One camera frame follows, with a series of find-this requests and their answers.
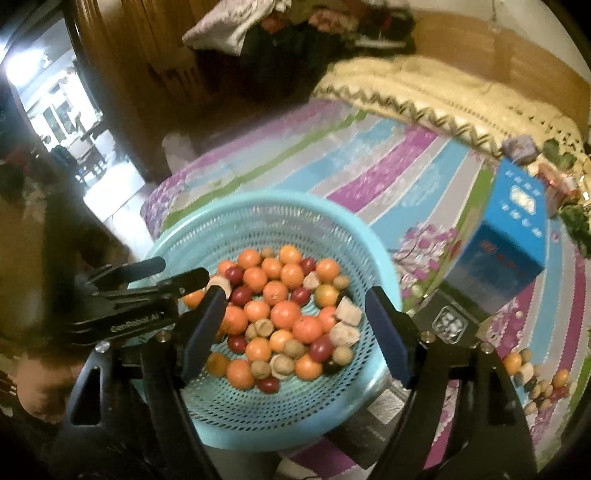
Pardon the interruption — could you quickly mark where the blue green carton box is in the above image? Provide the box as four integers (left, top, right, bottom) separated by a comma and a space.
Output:
443, 159, 548, 315

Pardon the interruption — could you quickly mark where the striped floral bedsheet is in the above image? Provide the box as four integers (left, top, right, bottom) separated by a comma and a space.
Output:
139, 99, 591, 480

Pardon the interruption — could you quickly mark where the cream quilt with zigzag trim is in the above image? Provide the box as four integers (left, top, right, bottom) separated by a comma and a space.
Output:
311, 55, 587, 160

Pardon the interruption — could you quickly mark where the white plastic bag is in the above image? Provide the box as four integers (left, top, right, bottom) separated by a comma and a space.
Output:
161, 131, 197, 171

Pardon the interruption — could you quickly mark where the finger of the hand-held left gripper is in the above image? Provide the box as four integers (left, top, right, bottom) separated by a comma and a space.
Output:
88, 257, 167, 289
152, 267, 211, 297

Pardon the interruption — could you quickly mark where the bag of leafy greens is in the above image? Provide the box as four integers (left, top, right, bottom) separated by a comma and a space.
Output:
556, 198, 591, 257

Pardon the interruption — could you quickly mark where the blue plastic basket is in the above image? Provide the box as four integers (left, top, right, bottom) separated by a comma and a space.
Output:
129, 189, 402, 448

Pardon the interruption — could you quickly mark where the pile of clothing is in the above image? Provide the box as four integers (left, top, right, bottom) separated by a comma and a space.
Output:
182, 0, 416, 65

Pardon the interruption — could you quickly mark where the purple white snack packet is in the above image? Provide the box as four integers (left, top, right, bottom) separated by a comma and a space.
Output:
501, 135, 539, 164

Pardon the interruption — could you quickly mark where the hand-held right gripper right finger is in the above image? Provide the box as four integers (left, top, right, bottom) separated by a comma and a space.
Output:
365, 285, 540, 480

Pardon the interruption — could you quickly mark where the flat labelled dark box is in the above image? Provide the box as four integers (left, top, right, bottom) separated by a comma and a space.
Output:
328, 383, 416, 467

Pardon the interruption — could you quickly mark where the wooden headboard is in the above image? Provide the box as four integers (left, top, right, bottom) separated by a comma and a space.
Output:
406, 9, 591, 93

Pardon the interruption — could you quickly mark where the brown wooden wardrobe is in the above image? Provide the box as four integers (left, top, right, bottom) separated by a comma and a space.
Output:
69, 0, 222, 153

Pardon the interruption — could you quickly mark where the person's left hand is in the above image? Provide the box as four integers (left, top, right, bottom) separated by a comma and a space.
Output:
19, 354, 80, 424

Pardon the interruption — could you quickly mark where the heap of orange tomatoes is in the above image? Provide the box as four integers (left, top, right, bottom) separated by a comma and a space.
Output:
182, 246, 356, 391

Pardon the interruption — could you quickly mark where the wooden chair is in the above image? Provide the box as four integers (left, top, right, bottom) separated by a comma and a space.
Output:
69, 124, 112, 185

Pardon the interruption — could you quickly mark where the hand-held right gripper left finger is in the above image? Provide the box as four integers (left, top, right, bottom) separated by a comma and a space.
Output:
55, 287, 229, 480

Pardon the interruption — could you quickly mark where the open doorway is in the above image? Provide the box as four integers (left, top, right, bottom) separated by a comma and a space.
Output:
0, 28, 116, 199

